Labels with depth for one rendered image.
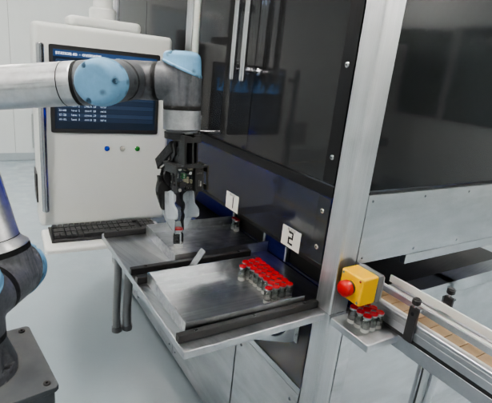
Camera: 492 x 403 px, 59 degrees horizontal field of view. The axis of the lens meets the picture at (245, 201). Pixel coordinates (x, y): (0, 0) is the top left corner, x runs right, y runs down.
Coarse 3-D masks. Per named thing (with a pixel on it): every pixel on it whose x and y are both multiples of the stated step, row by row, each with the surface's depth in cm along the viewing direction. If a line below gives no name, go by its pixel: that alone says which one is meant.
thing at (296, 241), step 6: (282, 228) 126; (288, 228) 124; (282, 234) 126; (288, 234) 124; (294, 234) 122; (300, 234) 119; (282, 240) 127; (294, 240) 122; (300, 240) 120; (288, 246) 124; (294, 246) 122
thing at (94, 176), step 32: (32, 32) 148; (64, 32) 151; (96, 32) 156; (128, 32) 162; (64, 128) 160; (96, 128) 166; (128, 128) 171; (160, 128) 178; (64, 160) 164; (96, 160) 170; (128, 160) 176; (64, 192) 168; (96, 192) 174; (128, 192) 180
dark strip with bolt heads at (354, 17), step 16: (352, 0) 98; (352, 16) 98; (352, 32) 99; (352, 48) 99; (352, 64) 99; (352, 80) 100; (336, 96) 104; (336, 112) 105; (336, 128) 105; (336, 144) 106; (336, 160) 106; (336, 176) 107
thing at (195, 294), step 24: (216, 264) 128; (240, 264) 133; (168, 288) 117; (192, 288) 118; (216, 288) 120; (240, 288) 121; (168, 312) 106; (192, 312) 107; (216, 312) 108; (240, 312) 104
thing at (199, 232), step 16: (160, 224) 153; (176, 224) 156; (192, 224) 160; (208, 224) 164; (224, 224) 167; (160, 240) 140; (192, 240) 150; (208, 240) 151; (224, 240) 153; (240, 240) 154; (176, 256) 130; (192, 256) 133
